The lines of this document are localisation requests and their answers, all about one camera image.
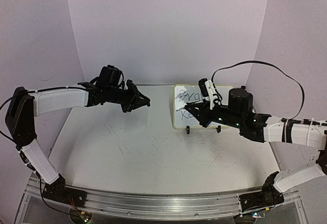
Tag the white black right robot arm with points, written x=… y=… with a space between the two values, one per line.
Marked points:
x=306 y=132

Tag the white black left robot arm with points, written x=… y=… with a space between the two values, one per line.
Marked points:
x=25 y=106

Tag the green circuit board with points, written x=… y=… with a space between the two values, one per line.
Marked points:
x=260 y=213
x=80 y=217

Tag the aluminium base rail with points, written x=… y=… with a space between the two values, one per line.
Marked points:
x=166 y=207

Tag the right green circuit board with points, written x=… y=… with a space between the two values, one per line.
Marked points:
x=260 y=213

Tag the yellow framed small whiteboard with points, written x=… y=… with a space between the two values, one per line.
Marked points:
x=184 y=94

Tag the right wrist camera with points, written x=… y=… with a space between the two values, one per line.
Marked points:
x=210 y=93

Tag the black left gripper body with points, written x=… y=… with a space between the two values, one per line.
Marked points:
x=118 y=95

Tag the left green circuit board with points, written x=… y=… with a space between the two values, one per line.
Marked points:
x=80 y=217

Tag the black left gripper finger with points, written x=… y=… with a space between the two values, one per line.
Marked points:
x=141 y=98
x=135 y=106

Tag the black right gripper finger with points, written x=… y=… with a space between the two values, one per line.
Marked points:
x=195 y=118
x=196 y=104

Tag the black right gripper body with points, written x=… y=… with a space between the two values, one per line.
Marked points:
x=233 y=117

